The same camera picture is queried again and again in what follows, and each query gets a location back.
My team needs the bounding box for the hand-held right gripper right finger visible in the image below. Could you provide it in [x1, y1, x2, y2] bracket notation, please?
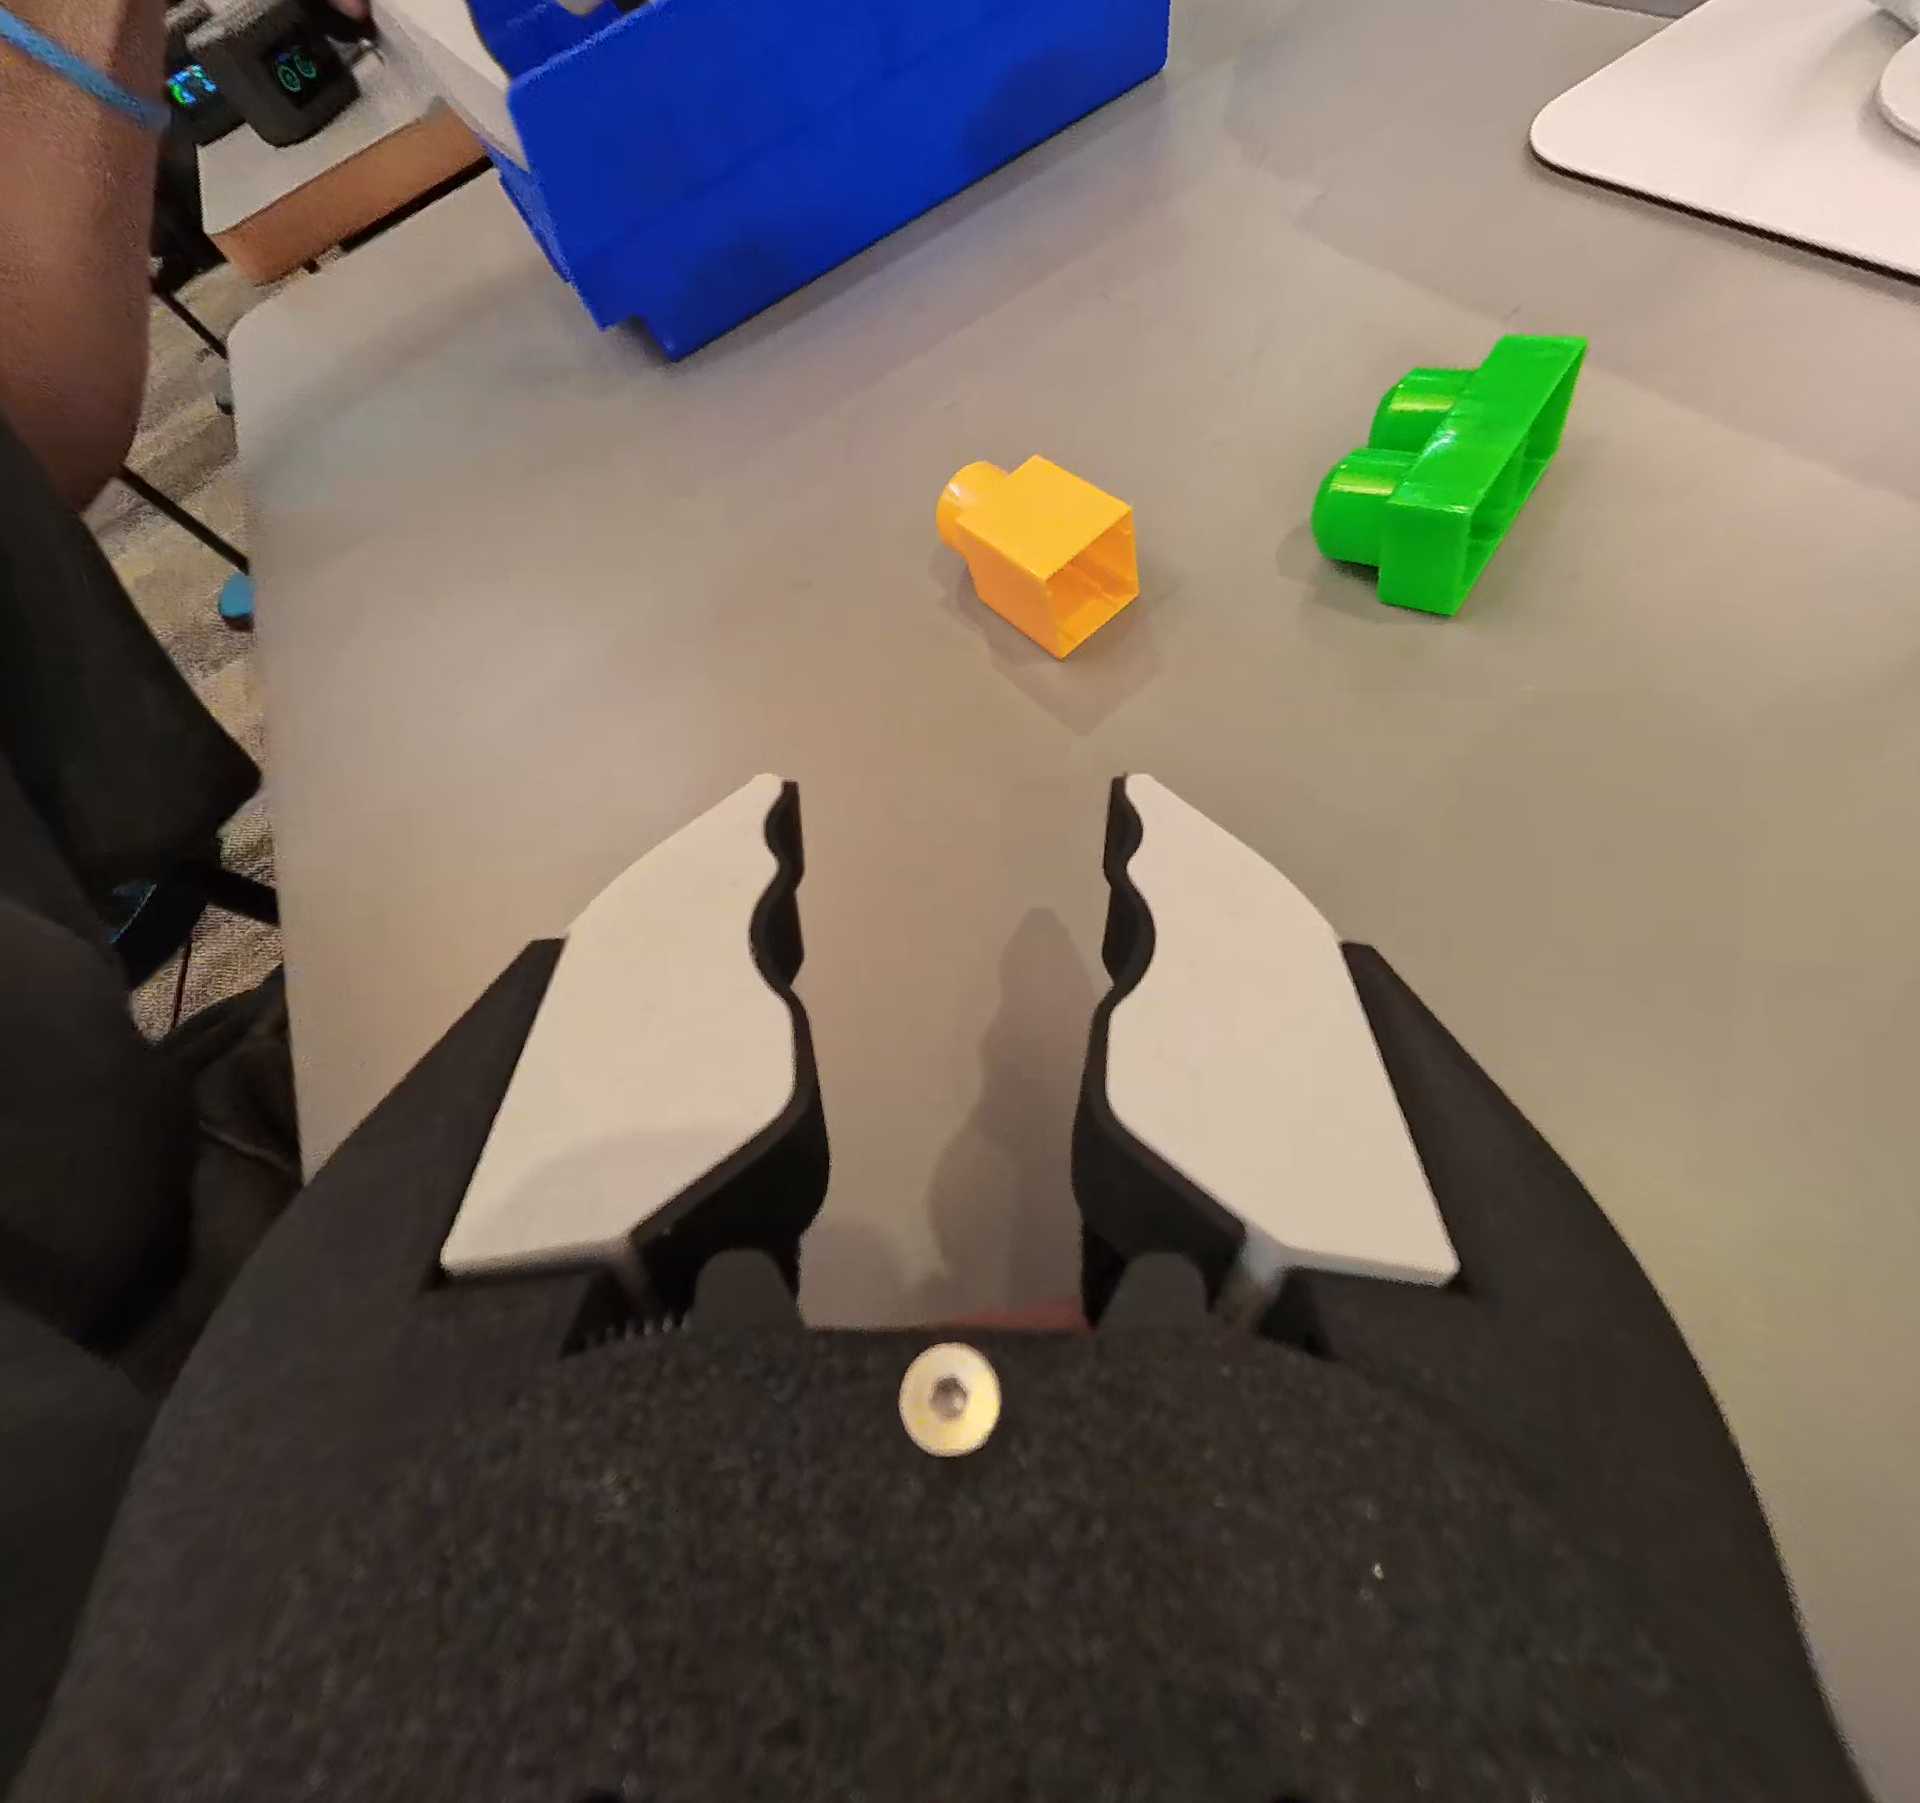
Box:
[1071, 772, 1460, 1336]

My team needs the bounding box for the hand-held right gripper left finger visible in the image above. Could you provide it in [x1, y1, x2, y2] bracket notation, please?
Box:
[439, 775, 831, 1336]

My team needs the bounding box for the blue plastic bin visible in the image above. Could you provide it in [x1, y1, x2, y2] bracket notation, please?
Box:
[495, 0, 1185, 361]

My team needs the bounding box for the yellow one-stud toy block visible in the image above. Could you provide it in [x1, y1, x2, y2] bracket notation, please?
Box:
[937, 456, 1143, 663]

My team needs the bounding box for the green two-stud toy block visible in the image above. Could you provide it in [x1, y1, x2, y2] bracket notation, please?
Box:
[1310, 333, 1591, 619]

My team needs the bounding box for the person's left forearm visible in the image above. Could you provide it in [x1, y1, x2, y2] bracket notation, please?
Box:
[0, 25, 171, 506]

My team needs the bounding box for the black device with green display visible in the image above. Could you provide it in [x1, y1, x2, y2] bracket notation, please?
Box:
[157, 25, 226, 148]
[225, 2, 362, 151]

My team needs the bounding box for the wooden edged table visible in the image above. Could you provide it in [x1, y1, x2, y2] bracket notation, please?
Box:
[202, 47, 497, 287]

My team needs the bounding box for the blue wristband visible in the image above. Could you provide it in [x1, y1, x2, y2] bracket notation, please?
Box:
[0, 5, 174, 137]

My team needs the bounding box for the black round base stand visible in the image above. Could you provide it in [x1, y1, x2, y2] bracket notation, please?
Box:
[121, 467, 259, 630]

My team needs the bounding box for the white stand with wooden board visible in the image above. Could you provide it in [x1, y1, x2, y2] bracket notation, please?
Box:
[1530, 0, 1920, 283]

